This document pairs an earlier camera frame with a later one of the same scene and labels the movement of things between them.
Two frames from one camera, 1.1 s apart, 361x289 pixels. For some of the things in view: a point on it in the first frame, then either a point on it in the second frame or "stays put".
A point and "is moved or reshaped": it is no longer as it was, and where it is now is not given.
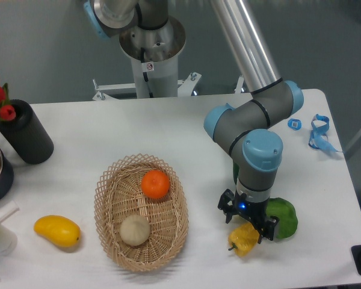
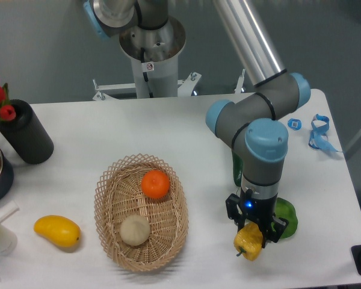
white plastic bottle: (1, 239) stays put
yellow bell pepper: (243, 239) is moved or reshaped
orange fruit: (155, 184) stays put
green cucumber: (236, 167) stays put
